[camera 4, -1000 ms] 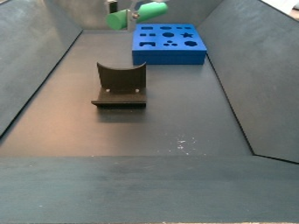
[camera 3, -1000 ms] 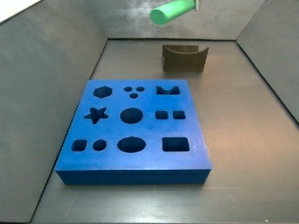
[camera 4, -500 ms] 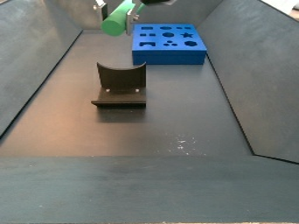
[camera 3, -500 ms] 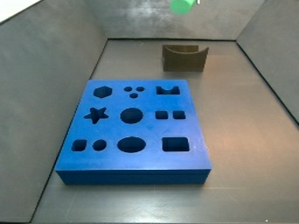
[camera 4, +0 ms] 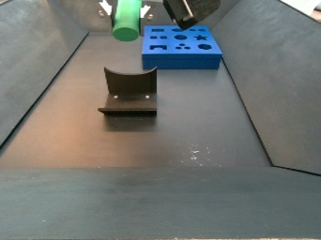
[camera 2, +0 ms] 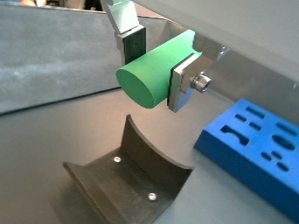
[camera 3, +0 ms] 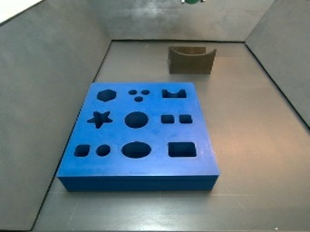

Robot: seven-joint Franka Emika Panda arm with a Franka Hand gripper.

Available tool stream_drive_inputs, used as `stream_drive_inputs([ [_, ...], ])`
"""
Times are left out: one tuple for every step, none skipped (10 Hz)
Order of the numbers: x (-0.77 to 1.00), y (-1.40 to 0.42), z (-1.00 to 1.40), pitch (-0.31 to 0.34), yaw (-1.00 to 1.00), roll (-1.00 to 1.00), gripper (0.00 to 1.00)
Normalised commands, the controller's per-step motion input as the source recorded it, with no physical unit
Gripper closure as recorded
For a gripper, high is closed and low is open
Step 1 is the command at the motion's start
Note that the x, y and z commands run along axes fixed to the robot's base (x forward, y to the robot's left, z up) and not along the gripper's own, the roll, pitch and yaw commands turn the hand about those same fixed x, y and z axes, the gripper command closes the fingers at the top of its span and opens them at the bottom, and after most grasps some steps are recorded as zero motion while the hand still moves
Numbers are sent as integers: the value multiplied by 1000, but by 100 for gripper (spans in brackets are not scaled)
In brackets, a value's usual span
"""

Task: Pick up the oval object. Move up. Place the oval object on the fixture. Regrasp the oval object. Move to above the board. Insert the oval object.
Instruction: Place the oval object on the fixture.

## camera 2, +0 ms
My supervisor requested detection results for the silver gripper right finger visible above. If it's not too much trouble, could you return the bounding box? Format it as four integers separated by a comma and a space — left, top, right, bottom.
167, 38, 228, 112

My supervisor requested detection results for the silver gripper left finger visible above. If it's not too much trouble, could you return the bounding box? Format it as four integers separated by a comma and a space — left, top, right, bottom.
100, 0, 145, 65

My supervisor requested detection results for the green oval cylinder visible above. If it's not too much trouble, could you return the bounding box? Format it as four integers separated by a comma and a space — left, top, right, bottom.
116, 30, 200, 109

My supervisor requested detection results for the black curved cradle fixture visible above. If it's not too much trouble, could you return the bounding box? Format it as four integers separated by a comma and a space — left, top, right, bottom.
62, 116, 192, 224

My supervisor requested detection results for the blue shape sorter block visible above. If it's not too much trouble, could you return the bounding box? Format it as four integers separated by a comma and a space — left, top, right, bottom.
193, 99, 299, 224

